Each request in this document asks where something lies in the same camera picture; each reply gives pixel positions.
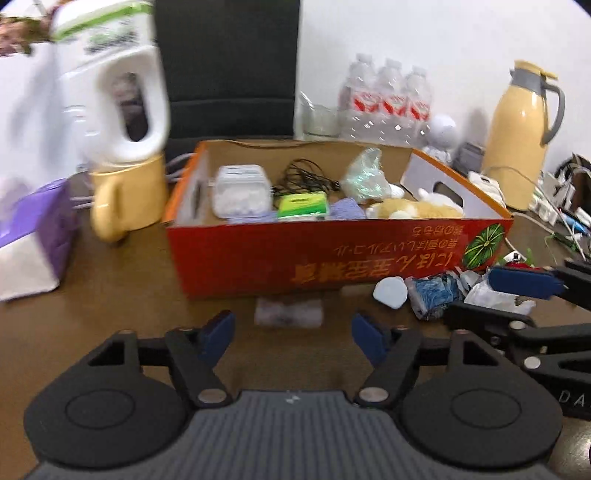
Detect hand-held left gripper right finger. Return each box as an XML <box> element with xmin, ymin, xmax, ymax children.
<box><xmin>351</xmin><ymin>313</ymin><xmax>507</xmax><ymax>408</ymax></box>

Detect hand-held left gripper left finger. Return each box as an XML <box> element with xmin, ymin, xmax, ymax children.
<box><xmin>88</xmin><ymin>310</ymin><xmax>236</xmax><ymax>408</ymax></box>

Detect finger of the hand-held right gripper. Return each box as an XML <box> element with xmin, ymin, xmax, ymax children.
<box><xmin>488</xmin><ymin>260</ymin><xmax>591</xmax><ymax>308</ymax></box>
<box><xmin>444</xmin><ymin>302</ymin><xmax>591</xmax><ymax>370</ymax></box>

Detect white plastic wrapper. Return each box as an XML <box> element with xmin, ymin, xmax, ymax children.
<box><xmin>463</xmin><ymin>271</ymin><xmax>537</xmax><ymax>315</ymax></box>

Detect white round case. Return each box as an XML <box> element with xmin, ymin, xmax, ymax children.
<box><xmin>373</xmin><ymin>277</ymin><xmax>410</xmax><ymax>308</ymax></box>

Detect blue item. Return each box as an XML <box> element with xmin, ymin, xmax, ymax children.
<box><xmin>409</xmin><ymin>273</ymin><xmax>465</xmax><ymax>322</ymax></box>

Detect red cardboard box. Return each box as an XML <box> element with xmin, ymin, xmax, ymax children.
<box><xmin>163</xmin><ymin>140</ymin><xmax>515</xmax><ymax>301</ymax></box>

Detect yellow plush paw toy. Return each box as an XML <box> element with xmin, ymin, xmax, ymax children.
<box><xmin>367</xmin><ymin>187</ymin><xmax>465</xmax><ymax>219</ymax></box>

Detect purple knitted cloth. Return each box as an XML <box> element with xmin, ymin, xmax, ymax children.
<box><xmin>330</xmin><ymin>198</ymin><xmax>368</xmax><ymax>220</ymax></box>

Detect clear cotton swab box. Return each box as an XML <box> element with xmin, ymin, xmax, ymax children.
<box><xmin>211</xmin><ymin>165</ymin><xmax>273</xmax><ymax>219</ymax></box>

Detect green packet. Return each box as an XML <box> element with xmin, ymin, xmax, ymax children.
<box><xmin>277</xmin><ymin>193</ymin><xmax>330</xmax><ymax>219</ymax></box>

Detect iridescent clear plastic bag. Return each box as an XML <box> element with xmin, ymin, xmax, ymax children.
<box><xmin>342</xmin><ymin>148</ymin><xmax>393</xmax><ymax>204</ymax></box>

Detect black earphone cable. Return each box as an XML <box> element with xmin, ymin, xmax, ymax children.
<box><xmin>272</xmin><ymin>159</ymin><xmax>341</xmax><ymax>199</ymax></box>

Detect white power strip with plugs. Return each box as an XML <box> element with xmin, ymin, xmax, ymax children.
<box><xmin>531</xmin><ymin>154</ymin><xmax>591</xmax><ymax>252</ymax></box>

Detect small grey box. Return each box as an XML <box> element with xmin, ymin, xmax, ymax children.
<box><xmin>455</xmin><ymin>142</ymin><xmax>486</xmax><ymax>175</ymax></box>

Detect yellow thermos jug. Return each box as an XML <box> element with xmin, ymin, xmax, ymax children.
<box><xmin>482</xmin><ymin>60</ymin><xmax>567</xmax><ymax>212</ymax></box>

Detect yellow mug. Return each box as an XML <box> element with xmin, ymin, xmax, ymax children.
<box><xmin>89</xmin><ymin>154</ymin><xmax>170</xmax><ymax>243</ymax></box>

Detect white robot speaker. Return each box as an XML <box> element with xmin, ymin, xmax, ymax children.
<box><xmin>422</xmin><ymin>114</ymin><xmax>461</xmax><ymax>165</ymax></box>

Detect clear water bottle red label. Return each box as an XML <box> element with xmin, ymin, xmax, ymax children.
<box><xmin>374</xmin><ymin>58</ymin><xmax>407</xmax><ymax>142</ymax></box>
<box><xmin>339</xmin><ymin>53</ymin><xmax>378</xmax><ymax>140</ymax></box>
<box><xmin>404</xmin><ymin>66</ymin><xmax>435</xmax><ymax>144</ymax></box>

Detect purple tissue pack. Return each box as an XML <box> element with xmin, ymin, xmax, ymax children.
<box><xmin>0</xmin><ymin>178</ymin><xmax>79</xmax><ymax>304</ymax></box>

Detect clear glass cup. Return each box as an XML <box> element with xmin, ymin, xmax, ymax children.
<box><xmin>298</xmin><ymin>91</ymin><xmax>343</xmax><ymax>142</ymax></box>

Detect white detergent bottle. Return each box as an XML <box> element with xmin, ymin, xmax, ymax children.
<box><xmin>48</xmin><ymin>0</ymin><xmax>171</xmax><ymax>164</ymax></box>

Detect dried pink flowers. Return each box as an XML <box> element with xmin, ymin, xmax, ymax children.
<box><xmin>0</xmin><ymin>14</ymin><xmax>34</xmax><ymax>57</ymax></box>

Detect white charging cable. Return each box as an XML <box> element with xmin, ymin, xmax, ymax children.
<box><xmin>485</xmin><ymin>166</ymin><xmax>557</xmax><ymax>227</ymax></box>

